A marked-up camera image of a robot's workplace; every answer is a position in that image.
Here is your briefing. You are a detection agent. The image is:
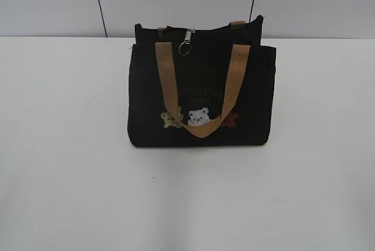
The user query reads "black canvas tote bag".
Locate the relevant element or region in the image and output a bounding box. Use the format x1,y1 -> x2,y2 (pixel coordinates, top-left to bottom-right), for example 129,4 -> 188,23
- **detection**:
127,16 -> 276,147

